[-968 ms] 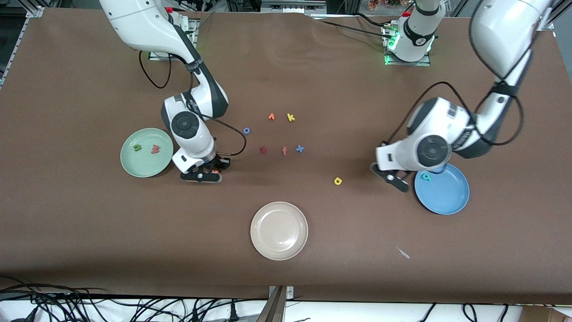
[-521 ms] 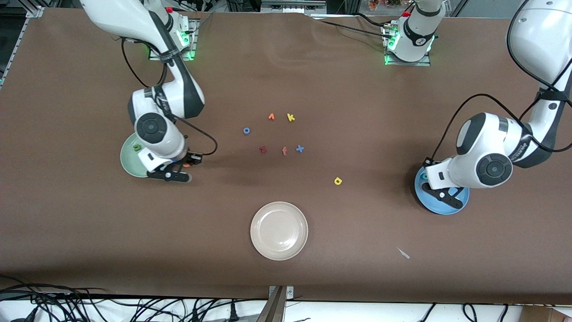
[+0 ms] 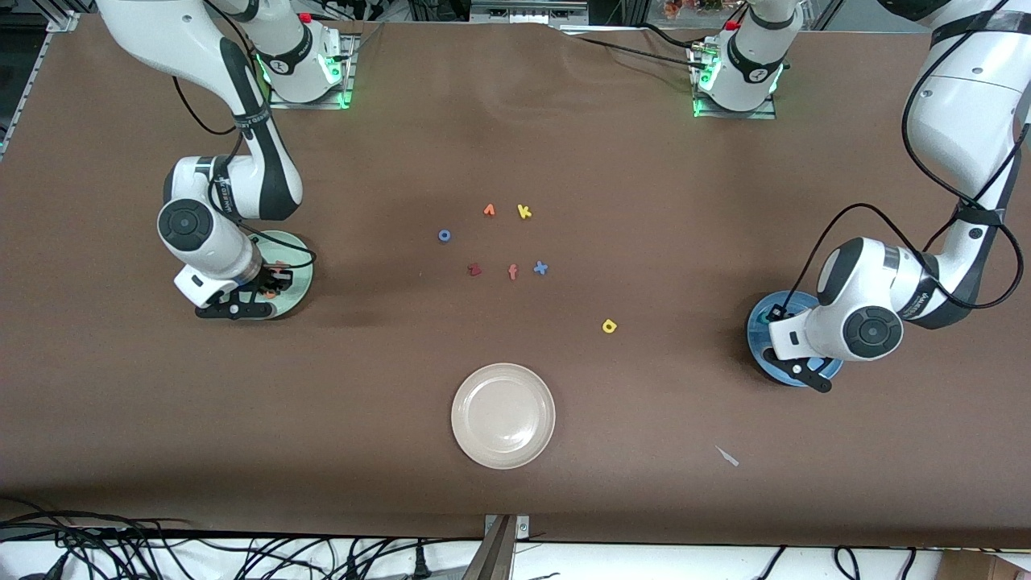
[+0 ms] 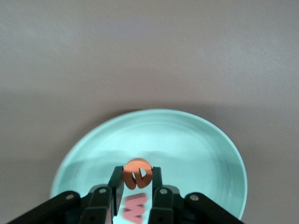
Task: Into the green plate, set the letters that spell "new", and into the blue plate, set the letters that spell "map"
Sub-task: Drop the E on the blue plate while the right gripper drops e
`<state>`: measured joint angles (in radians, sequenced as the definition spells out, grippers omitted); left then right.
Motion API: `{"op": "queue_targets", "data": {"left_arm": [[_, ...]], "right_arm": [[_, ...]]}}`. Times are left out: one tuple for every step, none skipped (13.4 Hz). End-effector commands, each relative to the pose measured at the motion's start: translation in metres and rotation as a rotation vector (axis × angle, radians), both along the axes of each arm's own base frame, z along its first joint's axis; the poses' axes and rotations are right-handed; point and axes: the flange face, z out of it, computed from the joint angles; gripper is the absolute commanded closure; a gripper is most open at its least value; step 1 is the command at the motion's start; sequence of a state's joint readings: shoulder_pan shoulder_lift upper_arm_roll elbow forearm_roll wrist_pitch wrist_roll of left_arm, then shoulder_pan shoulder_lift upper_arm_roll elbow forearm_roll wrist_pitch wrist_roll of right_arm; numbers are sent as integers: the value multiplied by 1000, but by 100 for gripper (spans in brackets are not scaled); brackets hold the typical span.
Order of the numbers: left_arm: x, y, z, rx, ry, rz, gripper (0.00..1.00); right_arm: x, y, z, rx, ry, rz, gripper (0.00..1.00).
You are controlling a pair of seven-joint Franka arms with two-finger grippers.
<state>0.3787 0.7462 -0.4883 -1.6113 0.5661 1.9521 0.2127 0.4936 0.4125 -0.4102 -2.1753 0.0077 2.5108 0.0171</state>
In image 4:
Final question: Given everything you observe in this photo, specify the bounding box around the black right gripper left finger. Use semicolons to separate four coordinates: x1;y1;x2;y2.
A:
4;165;124;224

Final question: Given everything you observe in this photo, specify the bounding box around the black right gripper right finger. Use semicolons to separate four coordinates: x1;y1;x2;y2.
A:
149;167;245;224

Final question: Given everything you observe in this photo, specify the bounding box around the pink foam letter w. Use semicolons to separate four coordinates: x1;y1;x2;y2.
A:
122;193;148;224

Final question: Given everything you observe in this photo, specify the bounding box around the orange foam letter e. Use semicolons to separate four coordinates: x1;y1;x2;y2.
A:
123;158;154;189

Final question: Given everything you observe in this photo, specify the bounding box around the green plate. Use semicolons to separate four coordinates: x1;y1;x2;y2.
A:
50;109;248;224

